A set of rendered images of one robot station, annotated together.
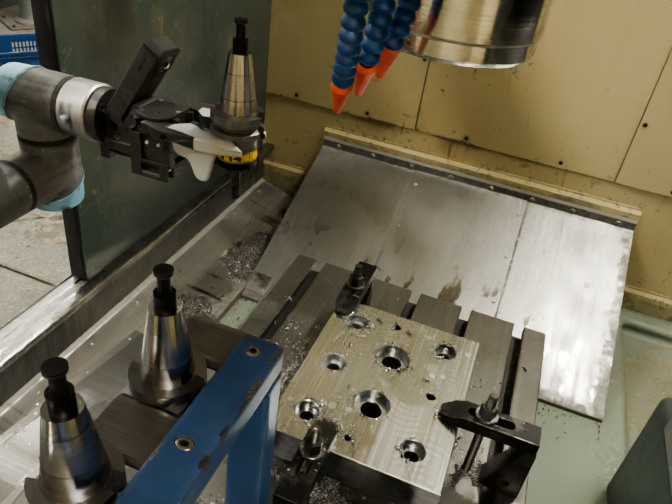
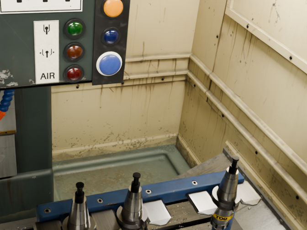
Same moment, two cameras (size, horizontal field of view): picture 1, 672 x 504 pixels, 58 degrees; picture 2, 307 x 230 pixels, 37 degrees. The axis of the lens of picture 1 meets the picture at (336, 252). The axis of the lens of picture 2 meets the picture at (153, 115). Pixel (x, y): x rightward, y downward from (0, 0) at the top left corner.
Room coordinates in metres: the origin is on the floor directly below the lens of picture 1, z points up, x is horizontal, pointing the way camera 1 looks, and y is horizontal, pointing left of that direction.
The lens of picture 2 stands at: (0.67, 0.67, 1.89)
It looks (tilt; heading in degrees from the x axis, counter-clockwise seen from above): 32 degrees down; 229
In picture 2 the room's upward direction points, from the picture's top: 7 degrees clockwise
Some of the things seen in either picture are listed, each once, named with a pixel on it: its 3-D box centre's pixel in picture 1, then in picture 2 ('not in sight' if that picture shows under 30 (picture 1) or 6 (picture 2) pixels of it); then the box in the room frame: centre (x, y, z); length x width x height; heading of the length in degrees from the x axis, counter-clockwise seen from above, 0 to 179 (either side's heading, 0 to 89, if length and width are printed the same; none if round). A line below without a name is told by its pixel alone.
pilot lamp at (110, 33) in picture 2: not in sight; (111, 36); (0.36, 0.21, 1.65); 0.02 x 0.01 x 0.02; 164
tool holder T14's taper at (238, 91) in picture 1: (239, 82); not in sight; (0.66, 0.14, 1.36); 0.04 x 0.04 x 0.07
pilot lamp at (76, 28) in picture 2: not in sight; (75, 28); (0.40, 0.19, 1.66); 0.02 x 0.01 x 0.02; 164
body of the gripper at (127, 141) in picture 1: (145, 131); not in sight; (0.70, 0.26, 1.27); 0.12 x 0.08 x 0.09; 74
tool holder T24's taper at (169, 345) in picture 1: (166, 339); (79, 211); (0.35, 0.12, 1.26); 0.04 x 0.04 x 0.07
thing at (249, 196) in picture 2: not in sight; (246, 194); (-0.02, 0.23, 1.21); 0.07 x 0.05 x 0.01; 74
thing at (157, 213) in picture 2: not in sight; (156, 213); (0.19, 0.17, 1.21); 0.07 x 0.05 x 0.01; 74
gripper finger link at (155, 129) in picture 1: (171, 131); not in sight; (0.65, 0.21, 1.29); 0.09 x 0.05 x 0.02; 61
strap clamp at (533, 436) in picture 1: (484, 436); not in sight; (0.55, -0.23, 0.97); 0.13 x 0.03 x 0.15; 74
